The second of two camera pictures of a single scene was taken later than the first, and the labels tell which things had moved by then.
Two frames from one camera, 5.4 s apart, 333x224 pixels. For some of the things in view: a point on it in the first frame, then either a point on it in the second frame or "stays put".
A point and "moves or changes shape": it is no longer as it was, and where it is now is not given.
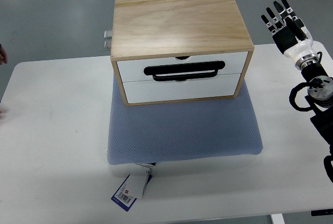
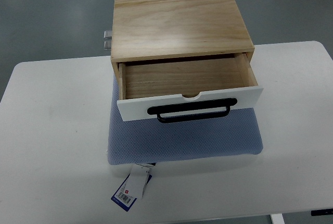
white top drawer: (132, 71) moves or changes shape
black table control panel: (322, 212) stays put
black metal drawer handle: (195, 67) → (191, 107)
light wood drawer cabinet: (178, 24) stays put
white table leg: (277, 219) stays put
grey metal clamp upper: (107, 34) stays put
